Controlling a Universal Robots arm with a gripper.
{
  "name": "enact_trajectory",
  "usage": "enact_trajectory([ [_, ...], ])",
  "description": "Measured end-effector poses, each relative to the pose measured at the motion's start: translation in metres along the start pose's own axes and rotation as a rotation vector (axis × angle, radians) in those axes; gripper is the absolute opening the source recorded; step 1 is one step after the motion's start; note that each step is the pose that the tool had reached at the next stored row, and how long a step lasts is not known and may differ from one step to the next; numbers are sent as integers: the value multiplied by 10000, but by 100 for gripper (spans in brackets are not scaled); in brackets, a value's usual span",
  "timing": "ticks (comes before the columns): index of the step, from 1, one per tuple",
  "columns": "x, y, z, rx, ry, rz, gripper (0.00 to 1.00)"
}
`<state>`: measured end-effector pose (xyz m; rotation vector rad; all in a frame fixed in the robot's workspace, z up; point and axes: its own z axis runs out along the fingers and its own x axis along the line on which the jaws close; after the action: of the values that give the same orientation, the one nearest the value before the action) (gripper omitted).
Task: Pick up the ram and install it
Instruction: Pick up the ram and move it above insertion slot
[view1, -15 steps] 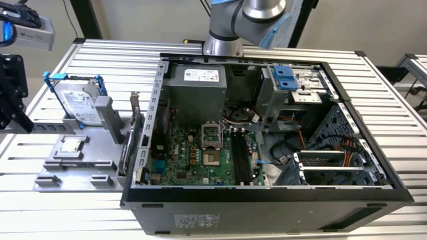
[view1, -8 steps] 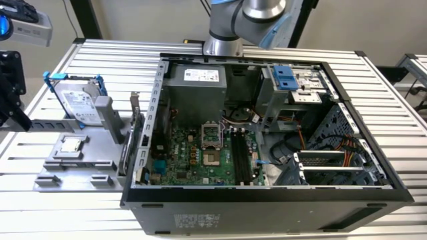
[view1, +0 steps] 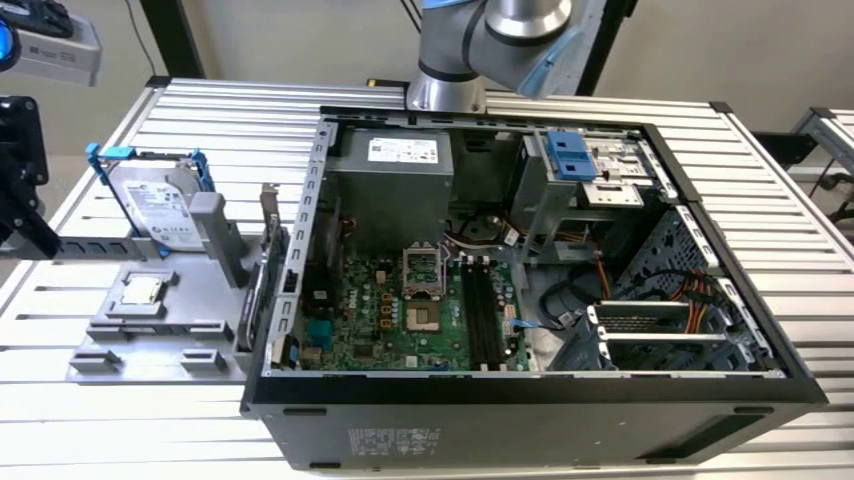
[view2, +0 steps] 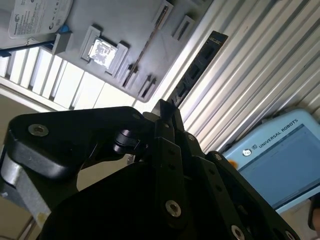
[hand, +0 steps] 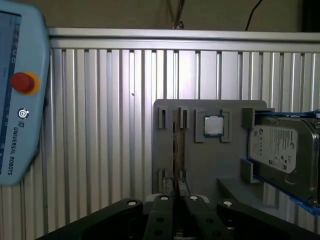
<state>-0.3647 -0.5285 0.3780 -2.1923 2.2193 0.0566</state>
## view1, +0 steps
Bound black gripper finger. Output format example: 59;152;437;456
0;95;61;261

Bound black RAM slot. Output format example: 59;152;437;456
469;254;492;372
478;254;501;372
486;254;510;372
461;254;482;372

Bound hard disk in blue carrier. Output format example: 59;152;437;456
83;142;214;259

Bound silver CPU chip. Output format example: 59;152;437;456
118;273;166;305

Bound grey plastic parts rack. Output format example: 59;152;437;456
62;196;294;386

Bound grey power supply unit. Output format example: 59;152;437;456
324;127;456;251

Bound green motherboard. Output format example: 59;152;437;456
296;252;534;372

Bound CPU socket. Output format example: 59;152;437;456
402;294;445;335

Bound black desktop PC case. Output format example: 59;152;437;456
238;103;828;471

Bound grey metal disk bay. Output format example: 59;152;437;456
584;298;735;372

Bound black box beside table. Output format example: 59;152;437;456
752;130;819;169

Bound black vertical post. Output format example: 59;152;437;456
137;0;206;80
576;0;639;97

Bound graphics card with metal bracket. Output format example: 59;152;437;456
232;184;293;359

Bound metal socket cover frame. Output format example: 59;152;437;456
401;241;444;296

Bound thin wire locking lever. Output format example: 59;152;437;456
437;248;462;297

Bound blue plastic drive bracket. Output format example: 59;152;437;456
544;130;594;182

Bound thin black data cable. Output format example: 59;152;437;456
537;272;605;331

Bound orange yellow wire bundle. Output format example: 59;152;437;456
594;249;720;337

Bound aluminium neighbouring table frame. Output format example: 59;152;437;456
789;106;854;176

